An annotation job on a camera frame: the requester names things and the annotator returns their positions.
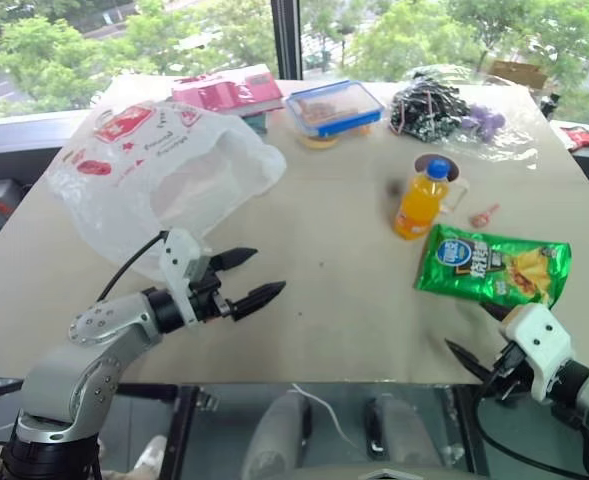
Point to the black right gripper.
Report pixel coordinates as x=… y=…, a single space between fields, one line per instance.
x=511 y=375

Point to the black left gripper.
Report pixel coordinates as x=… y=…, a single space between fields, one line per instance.
x=205 y=296

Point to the white red-printed plastic bag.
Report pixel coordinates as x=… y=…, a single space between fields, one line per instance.
x=134 y=175

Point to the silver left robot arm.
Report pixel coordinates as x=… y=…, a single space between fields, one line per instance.
x=90 y=325

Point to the green chip bag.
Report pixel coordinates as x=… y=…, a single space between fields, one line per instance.
x=489 y=265

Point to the small pink wrapped candy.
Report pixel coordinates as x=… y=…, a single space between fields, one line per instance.
x=481 y=217

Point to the grey rounded shape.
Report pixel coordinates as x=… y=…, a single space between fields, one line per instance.
x=404 y=430
x=279 y=435

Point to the small clear plastic item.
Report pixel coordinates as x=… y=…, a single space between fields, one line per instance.
x=456 y=197

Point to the orange juice bottle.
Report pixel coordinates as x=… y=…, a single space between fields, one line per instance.
x=416 y=210

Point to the yellow round plate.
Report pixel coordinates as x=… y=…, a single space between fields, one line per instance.
x=319 y=142

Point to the green book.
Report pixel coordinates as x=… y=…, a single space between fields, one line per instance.
x=256 y=123

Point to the brown round disc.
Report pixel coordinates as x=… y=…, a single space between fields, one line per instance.
x=424 y=162

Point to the pink box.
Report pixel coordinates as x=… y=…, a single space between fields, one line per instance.
x=224 y=90

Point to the blue-lidded clear food container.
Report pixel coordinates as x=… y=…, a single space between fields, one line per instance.
x=334 y=107

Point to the clear plastic bag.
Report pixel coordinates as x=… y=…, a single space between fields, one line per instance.
x=514 y=142

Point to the purple toy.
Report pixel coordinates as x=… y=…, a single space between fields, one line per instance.
x=484 y=120

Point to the red packet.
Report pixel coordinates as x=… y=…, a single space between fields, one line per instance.
x=576 y=137

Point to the black and white bundle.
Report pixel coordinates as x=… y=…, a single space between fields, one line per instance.
x=424 y=107

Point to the small black device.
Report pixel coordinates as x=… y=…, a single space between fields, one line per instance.
x=550 y=105

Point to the brown cardboard box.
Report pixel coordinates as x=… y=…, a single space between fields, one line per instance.
x=519 y=72

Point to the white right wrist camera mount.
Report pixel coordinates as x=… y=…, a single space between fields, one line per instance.
x=539 y=340

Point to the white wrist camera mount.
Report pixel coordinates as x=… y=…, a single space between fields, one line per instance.
x=539 y=340
x=176 y=256

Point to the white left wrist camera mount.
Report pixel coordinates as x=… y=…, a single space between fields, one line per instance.
x=176 y=256

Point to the black window frame post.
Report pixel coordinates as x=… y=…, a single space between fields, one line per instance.
x=286 y=35

